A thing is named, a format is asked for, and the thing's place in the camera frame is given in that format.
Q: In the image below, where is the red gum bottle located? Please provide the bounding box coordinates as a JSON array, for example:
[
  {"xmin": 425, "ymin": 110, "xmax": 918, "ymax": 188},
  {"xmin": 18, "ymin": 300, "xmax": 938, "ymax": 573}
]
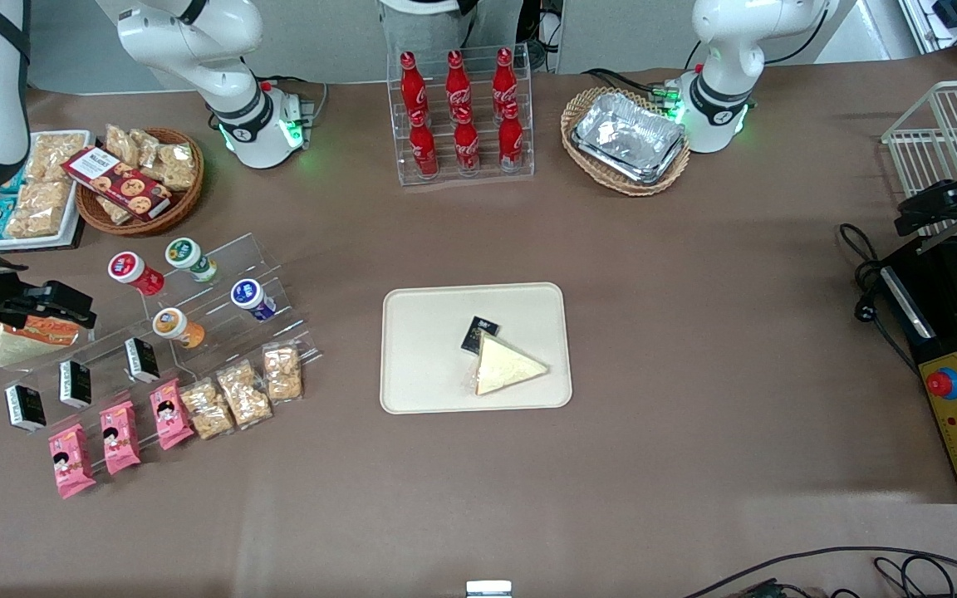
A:
[{"xmin": 108, "ymin": 251, "xmax": 166, "ymax": 297}]

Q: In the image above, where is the grey base cable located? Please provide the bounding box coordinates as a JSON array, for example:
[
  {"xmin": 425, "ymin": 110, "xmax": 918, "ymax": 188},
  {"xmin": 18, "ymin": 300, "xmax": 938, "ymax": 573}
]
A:
[{"xmin": 261, "ymin": 74, "xmax": 331, "ymax": 127}]

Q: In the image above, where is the clear acrylic stepped stand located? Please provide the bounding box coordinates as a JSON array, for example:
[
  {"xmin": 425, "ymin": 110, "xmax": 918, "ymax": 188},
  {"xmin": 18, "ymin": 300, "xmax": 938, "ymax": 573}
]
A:
[{"xmin": 0, "ymin": 232, "xmax": 323, "ymax": 437}]

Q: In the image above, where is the clear peanut snack packet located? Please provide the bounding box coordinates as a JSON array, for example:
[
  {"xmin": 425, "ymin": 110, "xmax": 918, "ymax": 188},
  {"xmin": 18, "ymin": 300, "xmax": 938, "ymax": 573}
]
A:
[
  {"xmin": 214, "ymin": 359, "xmax": 274, "ymax": 429},
  {"xmin": 130, "ymin": 129, "xmax": 199, "ymax": 193},
  {"xmin": 262, "ymin": 342, "xmax": 306, "ymax": 404},
  {"xmin": 179, "ymin": 377, "xmax": 235, "ymax": 442},
  {"xmin": 104, "ymin": 124, "xmax": 141, "ymax": 167}
]

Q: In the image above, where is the blue gum bottle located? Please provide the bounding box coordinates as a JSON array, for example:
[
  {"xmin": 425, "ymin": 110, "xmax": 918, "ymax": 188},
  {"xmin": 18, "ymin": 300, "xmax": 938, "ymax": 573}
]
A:
[{"xmin": 230, "ymin": 278, "xmax": 278, "ymax": 323}]

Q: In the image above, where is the red cookie box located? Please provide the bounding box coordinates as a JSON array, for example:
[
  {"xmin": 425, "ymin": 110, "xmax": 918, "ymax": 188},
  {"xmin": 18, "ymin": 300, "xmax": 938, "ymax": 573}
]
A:
[{"xmin": 61, "ymin": 145, "xmax": 174, "ymax": 222}]

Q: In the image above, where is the light wicker basket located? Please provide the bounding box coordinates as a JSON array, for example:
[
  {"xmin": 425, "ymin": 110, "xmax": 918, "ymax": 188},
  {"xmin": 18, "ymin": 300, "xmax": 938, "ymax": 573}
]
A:
[{"xmin": 560, "ymin": 86, "xmax": 692, "ymax": 199}]

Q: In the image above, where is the teal snack box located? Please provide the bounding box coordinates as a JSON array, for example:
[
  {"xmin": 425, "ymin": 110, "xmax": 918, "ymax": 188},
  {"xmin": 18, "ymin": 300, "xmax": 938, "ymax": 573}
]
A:
[{"xmin": 0, "ymin": 169, "xmax": 28, "ymax": 243}]

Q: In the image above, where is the pink snack packet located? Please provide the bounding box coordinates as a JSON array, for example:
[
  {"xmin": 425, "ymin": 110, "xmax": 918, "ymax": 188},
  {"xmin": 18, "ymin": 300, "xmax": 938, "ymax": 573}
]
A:
[
  {"xmin": 149, "ymin": 378, "xmax": 196, "ymax": 452},
  {"xmin": 98, "ymin": 399, "xmax": 142, "ymax": 477},
  {"xmin": 47, "ymin": 423, "xmax": 98, "ymax": 500}
]

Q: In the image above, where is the white wire rack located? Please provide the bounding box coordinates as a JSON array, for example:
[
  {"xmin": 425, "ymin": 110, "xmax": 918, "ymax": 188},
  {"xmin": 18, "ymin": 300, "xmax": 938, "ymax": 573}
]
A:
[{"xmin": 881, "ymin": 78, "xmax": 957, "ymax": 252}]

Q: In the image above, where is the black machine handle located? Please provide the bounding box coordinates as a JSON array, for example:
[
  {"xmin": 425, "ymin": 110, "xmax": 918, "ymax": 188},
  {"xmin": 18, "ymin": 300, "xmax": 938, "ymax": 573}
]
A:
[{"xmin": 893, "ymin": 164, "xmax": 957, "ymax": 238}]

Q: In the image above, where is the green gum bottle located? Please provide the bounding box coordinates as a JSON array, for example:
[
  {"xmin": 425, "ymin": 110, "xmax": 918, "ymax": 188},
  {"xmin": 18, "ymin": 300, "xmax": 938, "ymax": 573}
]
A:
[{"xmin": 164, "ymin": 237, "xmax": 218, "ymax": 284}]

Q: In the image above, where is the peanut brittle packet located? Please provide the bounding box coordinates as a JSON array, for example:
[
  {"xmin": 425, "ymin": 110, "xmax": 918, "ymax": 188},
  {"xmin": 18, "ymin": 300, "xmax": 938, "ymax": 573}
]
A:
[
  {"xmin": 25, "ymin": 132, "xmax": 90, "ymax": 184},
  {"xmin": 6, "ymin": 180, "xmax": 73, "ymax": 240}
]

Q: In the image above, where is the small black box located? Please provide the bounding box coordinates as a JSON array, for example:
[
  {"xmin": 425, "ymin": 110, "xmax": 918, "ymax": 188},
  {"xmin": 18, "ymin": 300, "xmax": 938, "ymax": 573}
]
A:
[
  {"xmin": 460, "ymin": 315, "xmax": 501, "ymax": 356},
  {"xmin": 58, "ymin": 358, "xmax": 94, "ymax": 409},
  {"xmin": 125, "ymin": 336, "xmax": 162, "ymax": 385},
  {"xmin": 4, "ymin": 383, "xmax": 48, "ymax": 434}
]

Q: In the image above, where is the aluminium foil tray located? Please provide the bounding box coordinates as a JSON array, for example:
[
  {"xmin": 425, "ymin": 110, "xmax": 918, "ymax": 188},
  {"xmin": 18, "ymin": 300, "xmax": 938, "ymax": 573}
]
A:
[
  {"xmin": 571, "ymin": 137, "xmax": 688, "ymax": 186},
  {"xmin": 573, "ymin": 91, "xmax": 686, "ymax": 174}
]

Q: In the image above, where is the looped black cable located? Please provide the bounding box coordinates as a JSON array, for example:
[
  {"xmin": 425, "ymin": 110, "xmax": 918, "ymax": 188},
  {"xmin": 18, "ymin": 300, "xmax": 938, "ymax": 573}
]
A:
[{"xmin": 872, "ymin": 554, "xmax": 957, "ymax": 598}]

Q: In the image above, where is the wrapped triangle sandwich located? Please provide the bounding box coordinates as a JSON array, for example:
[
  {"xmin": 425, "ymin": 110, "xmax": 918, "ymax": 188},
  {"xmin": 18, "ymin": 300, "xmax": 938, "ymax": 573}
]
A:
[
  {"xmin": 473, "ymin": 332, "xmax": 551, "ymax": 398},
  {"xmin": 0, "ymin": 317, "xmax": 82, "ymax": 369}
]

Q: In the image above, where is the red emergency stop button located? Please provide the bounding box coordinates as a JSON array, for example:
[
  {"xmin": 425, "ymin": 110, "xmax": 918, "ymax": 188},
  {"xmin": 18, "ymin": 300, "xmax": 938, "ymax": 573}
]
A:
[{"xmin": 925, "ymin": 365, "xmax": 957, "ymax": 402}]

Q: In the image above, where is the long black cable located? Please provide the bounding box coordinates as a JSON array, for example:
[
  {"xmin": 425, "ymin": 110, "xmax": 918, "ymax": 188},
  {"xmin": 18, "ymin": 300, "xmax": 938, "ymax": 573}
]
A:
[{"xmin": 681, "ymin": 545, "xmax": 957, "ymax": 598}]

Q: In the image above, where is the black base cable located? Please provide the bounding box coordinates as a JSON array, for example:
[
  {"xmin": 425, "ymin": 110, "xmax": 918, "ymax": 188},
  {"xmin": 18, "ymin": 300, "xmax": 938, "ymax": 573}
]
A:
[{"xmin": 582, "ymin": 67, "xmax": 679, "ymax": 105}]

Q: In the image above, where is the brown wicker basket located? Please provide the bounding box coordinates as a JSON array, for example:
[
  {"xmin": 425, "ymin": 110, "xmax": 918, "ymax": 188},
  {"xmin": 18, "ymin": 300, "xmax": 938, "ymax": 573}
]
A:
[{"xmin": 75, "ymin": 126, "xmax": 206, "ymax": 238}]

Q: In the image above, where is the orange gum bottle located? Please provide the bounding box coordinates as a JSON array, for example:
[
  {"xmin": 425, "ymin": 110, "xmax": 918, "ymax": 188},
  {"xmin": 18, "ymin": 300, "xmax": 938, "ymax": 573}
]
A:
[{"xmin": 152, "ymin": 306, "xmax": 206, "ymax": 350}]

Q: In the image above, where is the black cable with plug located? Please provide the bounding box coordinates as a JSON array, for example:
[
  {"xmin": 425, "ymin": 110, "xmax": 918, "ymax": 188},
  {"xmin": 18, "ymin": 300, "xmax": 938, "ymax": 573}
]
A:
[{"xmin": 835, "ymin": 222, "xmax": 921, "ymax": 376}]

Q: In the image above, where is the red cola bottle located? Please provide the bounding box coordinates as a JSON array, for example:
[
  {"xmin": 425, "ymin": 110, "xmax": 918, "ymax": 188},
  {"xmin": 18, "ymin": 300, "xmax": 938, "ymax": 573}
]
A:
[
  {"xmin": 491, "ymin": 47, "xmax": 520, "ymax": 115},
  {"xmin": 444, "ymin": 49, "xmax": 474, "ymax": 117},
  {"xmin": 453, "ymin": 105, "xmax": 482, "ymax": 174},
  {"xmin": 497, "ymin": 100, "xmax": 525, "ymax": 172},
  {"xmin": 399, "ymin": 51, "xmax": 430, "ymax": 119},
  {"xmin": 408, "ymin": 109, "xmax": 440, "ymax": 178}
]

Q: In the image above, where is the clear acrylic bottle rack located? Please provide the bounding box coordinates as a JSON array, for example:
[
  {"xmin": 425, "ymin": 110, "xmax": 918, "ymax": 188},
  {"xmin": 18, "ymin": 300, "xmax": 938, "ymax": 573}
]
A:
[{"xmin": 385, "ymin": 43, "xmax": 537, "ymax": 188}]

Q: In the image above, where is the beige plastic tray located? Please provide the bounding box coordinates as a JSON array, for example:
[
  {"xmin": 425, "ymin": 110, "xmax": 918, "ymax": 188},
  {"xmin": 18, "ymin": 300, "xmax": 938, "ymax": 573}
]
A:
[{"xmin": 380, "ymin": 282, "xmax": 574, "ymax": 415}]

